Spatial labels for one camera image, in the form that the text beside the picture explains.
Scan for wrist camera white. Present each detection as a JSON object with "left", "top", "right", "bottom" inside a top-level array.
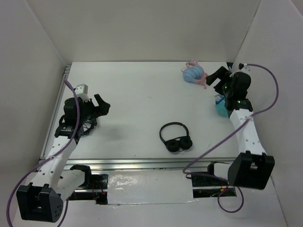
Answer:
[
  {"left": 75, "top": 84, "right": 90, "bottom": 102},
  {"left": 238, "top": 63, "right": 250, "bottom": 75}
]

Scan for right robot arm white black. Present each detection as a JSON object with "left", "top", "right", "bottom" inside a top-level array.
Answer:
[{"left": 206, "top": 64, "right": 275, "bottom": 190}]

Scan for white foil-taped panel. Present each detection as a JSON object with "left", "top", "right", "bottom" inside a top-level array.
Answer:
[{"left": 107, "top": 170, "right": 194, "bottom": 205}]

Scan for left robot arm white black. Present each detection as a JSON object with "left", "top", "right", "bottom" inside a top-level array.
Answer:
[{"left": 16, "top": 94, "right": 110, "bottom": 223}]

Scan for black headphones tangled cable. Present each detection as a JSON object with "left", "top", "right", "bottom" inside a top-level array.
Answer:
[{"left": 81, "top": 118, "right": 98, "bottom": 137}]

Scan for black on-ear headphones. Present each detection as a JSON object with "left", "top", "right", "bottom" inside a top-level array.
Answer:
[{"left": 159, "top": 122, "right": 193, "bottom": 153}]

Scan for purple cable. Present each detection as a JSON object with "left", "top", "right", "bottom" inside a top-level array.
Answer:
[
  {"left": 5, "top": 79, "right": 81, "bottom": 227},
  {"left": 183, "top": 63, "right": 278, "bottom": 213}
]

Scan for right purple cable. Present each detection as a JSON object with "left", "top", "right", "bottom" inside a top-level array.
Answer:
[{"left": 183, "top": 63, "right": 278, "bottom": 213}]

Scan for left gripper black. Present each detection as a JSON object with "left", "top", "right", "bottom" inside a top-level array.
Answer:
[{"left": 78, "top": 94, "right": 110, "bottom": 124}]

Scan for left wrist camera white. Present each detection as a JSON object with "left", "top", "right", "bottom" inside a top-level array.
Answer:
[{"left": 75, "top": 84, "right": 90, "bottom": 102}]

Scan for pink blue cat-ear headphones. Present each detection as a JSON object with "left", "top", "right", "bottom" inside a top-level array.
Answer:
[{"left": 181, "top": 59, "right": 208, "bottom": 89}]

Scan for aluminium front rail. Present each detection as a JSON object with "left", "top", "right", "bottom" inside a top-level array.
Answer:
[{"left": 39, "top": 157, "right": 237, "bottom": 172}]

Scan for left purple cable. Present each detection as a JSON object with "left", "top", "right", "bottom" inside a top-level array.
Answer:
[{"left": 5, "top": 79, "right": 81, "bottom": 227}]

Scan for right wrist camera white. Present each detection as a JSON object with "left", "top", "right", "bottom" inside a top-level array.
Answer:
[{"left": 238, "top": 63, "right": 250, "bottom": 75}]

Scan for teal cat-ear headphones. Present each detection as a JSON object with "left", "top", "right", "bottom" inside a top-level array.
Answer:
[{"left": 215, "top": 95, "right": 228, "bottom": 117}]

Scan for left aluminium side rail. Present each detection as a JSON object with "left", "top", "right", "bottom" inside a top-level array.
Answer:
[{"left": 39, "top": 65, "right": 71, "bottom": 160}]

